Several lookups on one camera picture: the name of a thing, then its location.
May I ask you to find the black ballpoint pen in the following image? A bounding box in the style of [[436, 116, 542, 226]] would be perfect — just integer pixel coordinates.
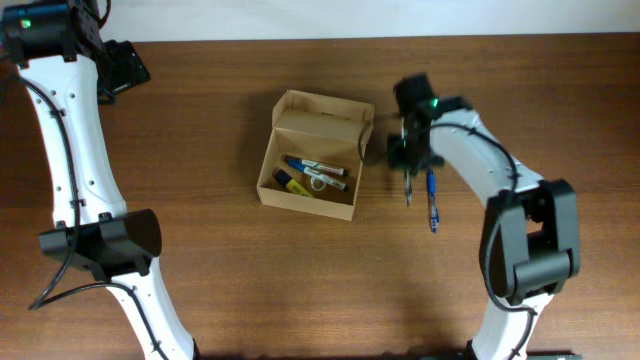
[[404, 170, 413, 207]]

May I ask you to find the black whiteboard marker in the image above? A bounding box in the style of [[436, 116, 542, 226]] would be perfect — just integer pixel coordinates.
[[284, 155, 348, 176]]

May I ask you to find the brown cardboard box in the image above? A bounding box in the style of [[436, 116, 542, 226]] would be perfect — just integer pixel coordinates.
[[257, 90, 374, 221]]

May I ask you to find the yellow tape roll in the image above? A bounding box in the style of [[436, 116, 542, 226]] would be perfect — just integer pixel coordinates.
[[310, 177, 326, 192]]

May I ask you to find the blue whiteboard marker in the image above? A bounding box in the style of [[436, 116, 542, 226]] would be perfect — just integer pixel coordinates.
[[287, 159, 349, 192]]

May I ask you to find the yellow highlighter blue cap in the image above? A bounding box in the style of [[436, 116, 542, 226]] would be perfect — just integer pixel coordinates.
[[272, 167, 313, 198]]

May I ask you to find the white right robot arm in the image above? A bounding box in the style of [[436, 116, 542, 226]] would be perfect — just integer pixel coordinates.
[[387, 74, 581, 359]]

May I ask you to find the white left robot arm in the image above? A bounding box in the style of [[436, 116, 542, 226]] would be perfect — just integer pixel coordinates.
[[1, 1, 199, 360]]

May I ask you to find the blue ballpoint pen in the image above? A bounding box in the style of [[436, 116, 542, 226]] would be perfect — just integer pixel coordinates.
[[427, 168, 440, 233]]

